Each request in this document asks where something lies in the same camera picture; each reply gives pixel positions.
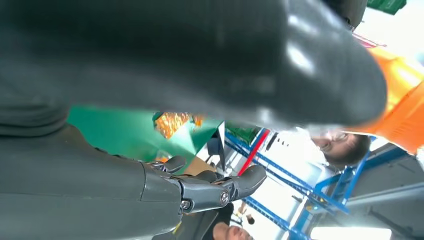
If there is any green plastic crate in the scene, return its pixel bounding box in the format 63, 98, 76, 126
365, 0, 408, 16

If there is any brown cardboard box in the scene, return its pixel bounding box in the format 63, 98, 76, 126
183, 155, 218, 177

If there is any person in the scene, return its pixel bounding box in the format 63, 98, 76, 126
185, 203, 254, 240
311, 130, 372, 168
236, 202, 256, 226

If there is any red metal pole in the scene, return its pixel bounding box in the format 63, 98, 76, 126
237, 128, 271, 176

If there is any yellow tape patch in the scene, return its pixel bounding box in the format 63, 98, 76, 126
152, 111, 205, 140

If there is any blue metal rack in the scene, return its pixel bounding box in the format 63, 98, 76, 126
225, 127, 410, 240

